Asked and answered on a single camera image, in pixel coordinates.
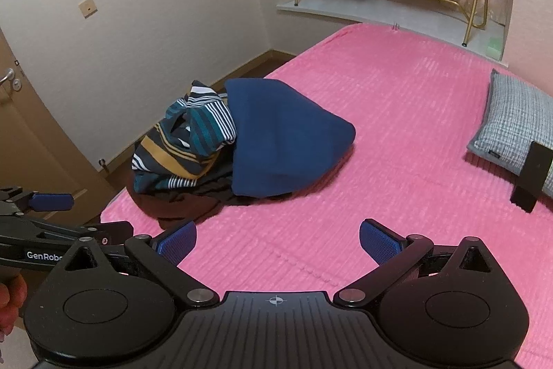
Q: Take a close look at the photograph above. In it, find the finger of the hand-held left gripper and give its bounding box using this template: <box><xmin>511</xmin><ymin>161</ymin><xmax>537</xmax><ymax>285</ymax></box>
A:
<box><xmin>0</xmin><ymin>186</ymin><xmax>75</xmax><ymax>218</ymax></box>
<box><xmin>65</xmin><ymin>221</ymin><xmax>135</xmax><ymax>247</ymax></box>

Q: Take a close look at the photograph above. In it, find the person's left hand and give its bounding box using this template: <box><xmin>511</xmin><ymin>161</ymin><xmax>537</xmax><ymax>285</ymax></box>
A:
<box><xmin>0</xmin><ymin>276</ymin><xmax>28</xmax><ymax>346</ymax></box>

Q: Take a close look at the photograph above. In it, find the pink ribbed blanket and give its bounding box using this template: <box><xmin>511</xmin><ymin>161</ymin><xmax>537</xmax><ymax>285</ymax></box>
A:
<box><xmin>100</xmin><ymin>22</ymin><xmax>553</xmax><ymax>369</ymax></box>

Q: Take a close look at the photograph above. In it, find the dark blue garment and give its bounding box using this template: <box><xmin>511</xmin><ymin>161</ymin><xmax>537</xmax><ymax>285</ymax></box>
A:
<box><xmin>225</xmin><ymin>78</ymin><xmax>357</xmax><ymax>197</ymax></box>

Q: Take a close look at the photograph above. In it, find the pale green box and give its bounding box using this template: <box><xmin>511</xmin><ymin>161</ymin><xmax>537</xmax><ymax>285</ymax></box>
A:
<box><xmin>484</xmin><ymin>36</ymin><xmax>504</xmax><ymax>57</ymax></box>

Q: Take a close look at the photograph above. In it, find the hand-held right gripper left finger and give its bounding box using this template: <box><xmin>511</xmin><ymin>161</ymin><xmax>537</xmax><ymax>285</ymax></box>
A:
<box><xmin>64</xmin><ymin>221</ymin><xmax>221</xmax><ymax>307</ymax></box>

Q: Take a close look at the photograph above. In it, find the silver door handle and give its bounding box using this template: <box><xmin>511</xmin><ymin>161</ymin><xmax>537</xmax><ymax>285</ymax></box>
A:
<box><xmin>0</xmin><ymin>66</ymin><xmax>22</xmax><ymax>93</ymax></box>

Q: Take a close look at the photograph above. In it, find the black smartphone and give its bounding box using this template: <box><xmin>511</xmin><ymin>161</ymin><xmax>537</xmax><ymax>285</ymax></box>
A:
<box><xmin>510</xmin><ymin>141</ymin><xmax>553</xmax><ymax>213</ymax></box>

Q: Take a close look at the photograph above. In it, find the striped teal and mustard garment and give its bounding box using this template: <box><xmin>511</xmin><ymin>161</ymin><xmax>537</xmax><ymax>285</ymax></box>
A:
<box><xmin>131</xmin><ymin>80</ymin><xmax>238</xmax><ymax>193</ymax></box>

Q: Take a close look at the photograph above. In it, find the wooden door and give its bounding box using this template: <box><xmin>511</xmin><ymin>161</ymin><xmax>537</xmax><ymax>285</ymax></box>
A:
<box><xmin>0</xmin><ymin>27</ymin><xmax>118</xmax><ymax>223</ymax></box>

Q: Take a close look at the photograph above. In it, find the maroon garment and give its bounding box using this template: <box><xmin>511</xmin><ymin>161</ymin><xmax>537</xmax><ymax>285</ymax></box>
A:
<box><xmin>130</xmin><ymin>179</ymin><xmax>223</xmax><ymax>230</ymax></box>

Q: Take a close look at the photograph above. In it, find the grey checked pillow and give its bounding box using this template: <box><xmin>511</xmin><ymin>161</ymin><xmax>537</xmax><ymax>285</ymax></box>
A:
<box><xmin>467</xmin><ymin>68</ymin><xmax>553</xmax><ymax>197</ymax></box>

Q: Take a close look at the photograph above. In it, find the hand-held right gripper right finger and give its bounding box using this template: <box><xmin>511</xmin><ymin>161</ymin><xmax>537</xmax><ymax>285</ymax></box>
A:
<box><xmin>332</xmin><ymin>219</ymin><xmax>494</xmax><ymax>307</ymax></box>

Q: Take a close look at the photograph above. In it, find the white window ledge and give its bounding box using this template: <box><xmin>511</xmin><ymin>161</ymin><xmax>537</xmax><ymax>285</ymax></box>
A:
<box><xmin>276</xmin><ymin>0</ymin><xmax>507</xmax><ymax>61</ymax></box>

